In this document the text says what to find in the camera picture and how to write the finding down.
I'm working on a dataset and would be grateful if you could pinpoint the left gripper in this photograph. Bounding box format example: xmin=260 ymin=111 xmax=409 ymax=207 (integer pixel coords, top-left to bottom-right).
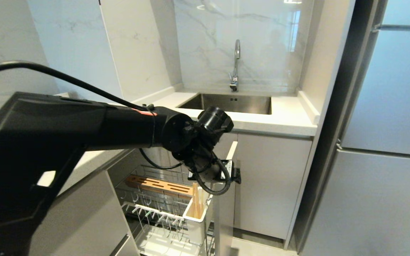
xmin=187 ymin=153 xmax=242 ymax=185

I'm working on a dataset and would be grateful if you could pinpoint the white pull-out cabinet front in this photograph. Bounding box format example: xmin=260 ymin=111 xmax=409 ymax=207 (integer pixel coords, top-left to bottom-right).
xmin=213 ymin=141 xmax=240 ymax=256

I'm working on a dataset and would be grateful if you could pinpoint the wooden chopstick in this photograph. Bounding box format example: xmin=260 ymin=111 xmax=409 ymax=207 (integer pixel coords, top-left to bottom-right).
xmin=191 ymin=183 xmax=199 ymax=218

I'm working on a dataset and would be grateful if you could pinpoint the wooden slotted knife holder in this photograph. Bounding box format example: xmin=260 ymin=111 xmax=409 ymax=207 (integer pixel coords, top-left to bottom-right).
xmin=125 ymin=175 xmax=193 ymax=197

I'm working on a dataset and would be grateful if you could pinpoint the white utensil holder cup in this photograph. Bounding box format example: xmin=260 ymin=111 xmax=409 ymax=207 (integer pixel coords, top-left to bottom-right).
xmin=183 ymin=195 xmax=213 ymax=246

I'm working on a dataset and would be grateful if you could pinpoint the white sink cabinet door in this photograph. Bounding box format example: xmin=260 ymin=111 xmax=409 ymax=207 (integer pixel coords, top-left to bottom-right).
xmin=233 ymin=133 xmax=313 ymax=240

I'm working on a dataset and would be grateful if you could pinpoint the white plate holder bar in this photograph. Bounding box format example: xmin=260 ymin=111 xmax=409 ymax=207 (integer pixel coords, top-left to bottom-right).
xmin=121 ymin=201 xmax=188 ymax=236

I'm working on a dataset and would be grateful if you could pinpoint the stainless steel sink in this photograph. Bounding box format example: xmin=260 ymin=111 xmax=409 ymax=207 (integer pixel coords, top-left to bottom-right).
xmin=177 ymin=93 xmax=272 ymax=115

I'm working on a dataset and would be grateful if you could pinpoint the white drip tray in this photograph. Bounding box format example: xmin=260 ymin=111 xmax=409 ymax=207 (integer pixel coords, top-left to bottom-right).
xmin=134 ymin=223 xmax=207 ymax=256

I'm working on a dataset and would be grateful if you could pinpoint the chrome kitchen faucet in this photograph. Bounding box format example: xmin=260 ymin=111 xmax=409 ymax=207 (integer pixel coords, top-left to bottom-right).
xmin=229 ymin=39 xmax=241 ymax=92

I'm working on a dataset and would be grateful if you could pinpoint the grey cabinet drawer front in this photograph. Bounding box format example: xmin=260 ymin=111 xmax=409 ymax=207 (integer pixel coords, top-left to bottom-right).
xmin=30 ymin=170 xmax=131 ymax=256
xmin=110 ymin=234 xmax=140 ymax=256

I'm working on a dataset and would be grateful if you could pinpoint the grey refrigerator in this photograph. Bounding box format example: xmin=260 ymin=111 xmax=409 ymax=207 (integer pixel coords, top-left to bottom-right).
xmin=293 ymin=0 xmax=410 ymax=256

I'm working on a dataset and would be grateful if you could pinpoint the grey refrigerator door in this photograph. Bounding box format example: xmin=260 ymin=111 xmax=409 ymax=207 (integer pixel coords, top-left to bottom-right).
xmin=382 ymin=0 xmax=410 ymax=27
xmin=341 ymin=28 xmax=410 ymax=157
xmin=303 ymin=149 xmax=410 ymax=256

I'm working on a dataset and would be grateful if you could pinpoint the black cable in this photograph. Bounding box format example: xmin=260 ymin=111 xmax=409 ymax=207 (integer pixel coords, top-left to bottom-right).
xmin=194 ymin=156 xmax=231 ymax=196
xmin=139 ymin=148 xmax=183 ymax=170
xmin=0 ymin=61 xmax=155 ymax=111

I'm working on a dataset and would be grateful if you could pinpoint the pull-out wire dish rack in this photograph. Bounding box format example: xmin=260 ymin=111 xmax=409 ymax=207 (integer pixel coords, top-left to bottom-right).
xmin=107 ymin=164 xmax=215 ymax=256

